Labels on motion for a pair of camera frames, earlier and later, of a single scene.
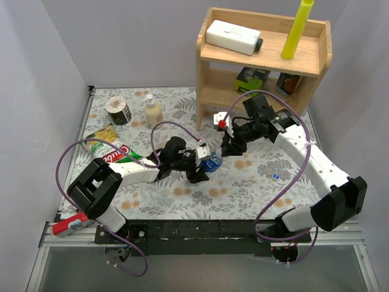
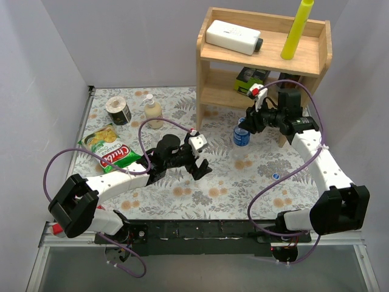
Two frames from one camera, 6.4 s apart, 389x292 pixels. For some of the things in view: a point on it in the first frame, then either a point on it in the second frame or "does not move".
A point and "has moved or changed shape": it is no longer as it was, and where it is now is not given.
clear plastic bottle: x=158 y=140 does not move
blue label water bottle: x=213 y=163 has moved or changed shape
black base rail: x=196 y=238 does not move
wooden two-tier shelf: x=225 y=76 does not move
